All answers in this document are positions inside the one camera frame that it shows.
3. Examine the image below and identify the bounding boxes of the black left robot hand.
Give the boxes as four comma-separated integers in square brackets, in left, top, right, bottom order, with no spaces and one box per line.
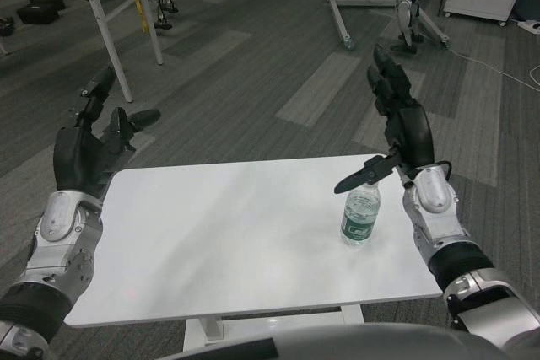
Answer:
[52,66,162,200]

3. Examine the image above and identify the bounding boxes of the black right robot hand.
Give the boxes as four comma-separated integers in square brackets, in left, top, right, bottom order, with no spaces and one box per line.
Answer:
[332,42,435,196]

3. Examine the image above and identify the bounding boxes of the clear green-label water bottle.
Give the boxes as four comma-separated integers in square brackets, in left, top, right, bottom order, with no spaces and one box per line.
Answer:
[339,183,381,247]

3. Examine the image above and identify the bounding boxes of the silver hanging humanoid robot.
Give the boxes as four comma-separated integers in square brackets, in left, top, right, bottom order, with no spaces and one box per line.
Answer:
[390,0,442,56]

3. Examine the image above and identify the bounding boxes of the black bag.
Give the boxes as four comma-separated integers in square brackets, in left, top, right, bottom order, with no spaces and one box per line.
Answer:
[16,0,67,25]

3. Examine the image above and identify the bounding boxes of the dark round cushion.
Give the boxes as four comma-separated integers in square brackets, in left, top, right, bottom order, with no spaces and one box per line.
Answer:
[512,0,540,22]

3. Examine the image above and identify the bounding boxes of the silver robot chest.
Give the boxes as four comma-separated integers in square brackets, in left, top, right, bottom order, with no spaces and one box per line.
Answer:
[154,321,540,360]

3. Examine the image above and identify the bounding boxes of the white floor cable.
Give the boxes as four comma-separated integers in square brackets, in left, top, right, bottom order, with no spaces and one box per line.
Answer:
[450,48,540,92]

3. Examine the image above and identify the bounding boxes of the white gantry frame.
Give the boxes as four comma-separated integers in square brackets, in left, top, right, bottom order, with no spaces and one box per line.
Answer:
[257,0,451,50]

